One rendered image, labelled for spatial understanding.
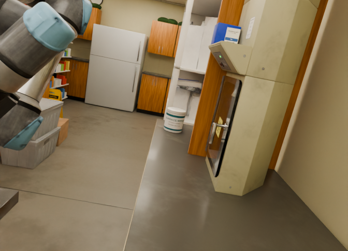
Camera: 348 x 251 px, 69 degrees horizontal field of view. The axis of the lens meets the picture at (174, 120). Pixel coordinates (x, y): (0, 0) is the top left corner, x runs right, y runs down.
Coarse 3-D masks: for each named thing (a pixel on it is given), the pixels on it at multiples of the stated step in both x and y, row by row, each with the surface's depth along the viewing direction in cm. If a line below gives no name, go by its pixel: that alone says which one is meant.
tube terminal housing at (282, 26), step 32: (256, 0) 94; (288, 0) 84; (256, 32) 87; (288, 32) 86; (256, 64) 89; (288, 64) 94; (256, 96) 92; (288, 96) 104; (256, 128) 95; (224, 160) 98; (256, 160) 101; (224, 192) 101
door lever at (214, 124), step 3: (213, 123) 99; (216, 123) 99; (225, 123) 99; (213, 126) 99; (219, 126) 100; (222, 126) 99; (225, 126) 99; (213, 129) 99; (213, 132) 100; (210, 135) 100; (213, 135) 100; (210, 138) 100; (213, 138) 101; (210, 141) 101
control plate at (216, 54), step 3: (213, 54) 116; (216, 54) 108; (219, 54) 102; (216, 57) 113; (222, 57) 100; (219, 60) 110; (222, 60) 103; (219, 63) 116; (222, 63) 108; (225, 63) 101; (222, 66) 113; (225, 66) 105; (228, 66) 99; (228, 69) 103
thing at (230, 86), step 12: (228, 84) 108; (240, 84) 92; (228, 96) 104; (228, 108) 100; (216, 120) 118; (228, 120) 96; (228, 132) 96; (216, 144) 108; (216, 156) 104; (216, 168) 100
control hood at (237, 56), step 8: (216, 48) 100; (224, 48) 88; (232, 48) 88; (240, 48) 88; (248, 48) 88; (224, 56) 95; (232, 56) 88; (240, 56) 88; (248, 56) 88; (232, 64) 90; (240, 64) 89; (248, 64) 89; (240, 72) 90
